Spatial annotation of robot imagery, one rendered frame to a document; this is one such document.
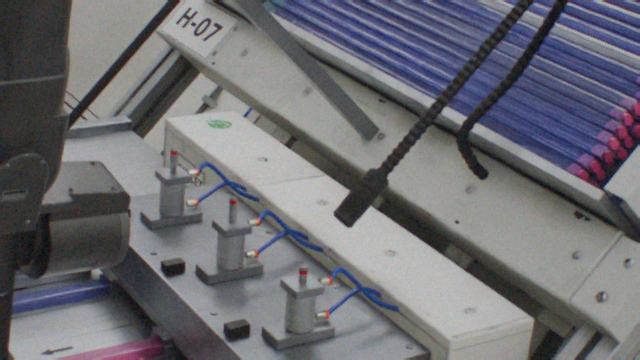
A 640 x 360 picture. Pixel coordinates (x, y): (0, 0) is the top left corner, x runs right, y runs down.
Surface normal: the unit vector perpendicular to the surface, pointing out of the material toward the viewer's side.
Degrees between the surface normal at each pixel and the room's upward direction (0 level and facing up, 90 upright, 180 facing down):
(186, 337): 134
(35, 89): 94
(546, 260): 90
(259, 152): 44
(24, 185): 96
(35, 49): 86
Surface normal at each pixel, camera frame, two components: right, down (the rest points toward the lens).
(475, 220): -0.55, -0.54
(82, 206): 0.57, 0.57
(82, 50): 0.52, 0.36
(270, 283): 0.08, -0.92
